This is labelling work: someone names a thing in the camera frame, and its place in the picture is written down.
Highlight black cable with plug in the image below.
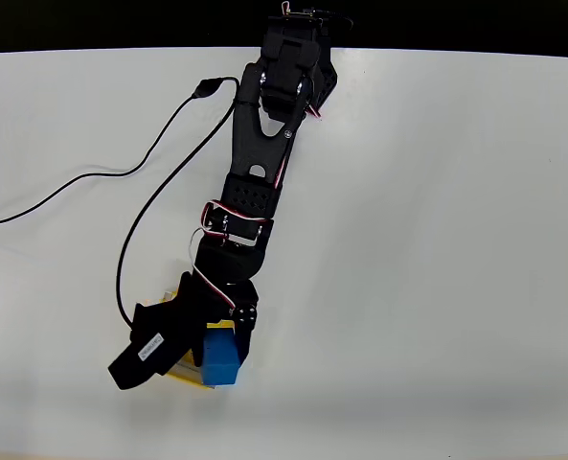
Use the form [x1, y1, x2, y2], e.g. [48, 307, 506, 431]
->
[0, 79, 220, 229]

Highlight blue cube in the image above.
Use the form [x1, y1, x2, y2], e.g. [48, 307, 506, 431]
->
[200, 328, 243, 389]

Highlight yellow piece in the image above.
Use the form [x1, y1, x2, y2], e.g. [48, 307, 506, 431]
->
[136, 286, 240, 391]

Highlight thin black camera cable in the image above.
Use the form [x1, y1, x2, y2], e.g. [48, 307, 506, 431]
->
[115, 76, 242, 330]

